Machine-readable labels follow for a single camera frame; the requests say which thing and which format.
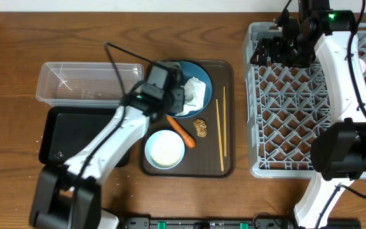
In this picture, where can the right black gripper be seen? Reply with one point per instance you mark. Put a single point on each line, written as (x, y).
(276, 45)

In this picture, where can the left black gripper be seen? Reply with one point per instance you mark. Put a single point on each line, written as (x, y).
(179, 107)

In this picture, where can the pink plastic cup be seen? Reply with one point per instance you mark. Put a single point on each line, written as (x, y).
(362, 65)

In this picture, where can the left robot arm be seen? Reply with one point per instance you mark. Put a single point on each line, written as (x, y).
(70, 195)

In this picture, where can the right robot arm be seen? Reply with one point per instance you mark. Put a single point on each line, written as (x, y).
(339, 154)

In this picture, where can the crumpled white napkin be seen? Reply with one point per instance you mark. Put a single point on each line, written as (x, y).
(194, 91)

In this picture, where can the dark blue plate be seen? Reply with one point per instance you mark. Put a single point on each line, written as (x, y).
(189, 70)

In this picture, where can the brown walnut cookie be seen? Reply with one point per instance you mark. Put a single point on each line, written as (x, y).
(201, 127)

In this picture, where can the orange carrot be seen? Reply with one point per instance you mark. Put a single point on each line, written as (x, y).
(187, 139)

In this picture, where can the light blue bowl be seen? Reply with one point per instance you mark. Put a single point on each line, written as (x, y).
(164, 149)

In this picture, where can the brown serving tray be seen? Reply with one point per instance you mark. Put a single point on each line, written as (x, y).
(203, 160)

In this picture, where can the right wooden chopstick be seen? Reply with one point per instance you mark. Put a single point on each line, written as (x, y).
(224, 121)

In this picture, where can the wooden chopstick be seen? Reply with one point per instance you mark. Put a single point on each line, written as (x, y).
(224, 121)
(219, 136)

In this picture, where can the left wooden chopstick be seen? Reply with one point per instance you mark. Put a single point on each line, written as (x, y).
(219, 136)

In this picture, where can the black plastic bin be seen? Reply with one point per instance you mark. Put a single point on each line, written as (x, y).
(69, 129)

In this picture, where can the clear plastic bin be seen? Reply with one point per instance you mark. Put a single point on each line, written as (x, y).
(79, 84)

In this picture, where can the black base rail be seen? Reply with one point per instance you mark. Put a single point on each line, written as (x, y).
(258, 223)

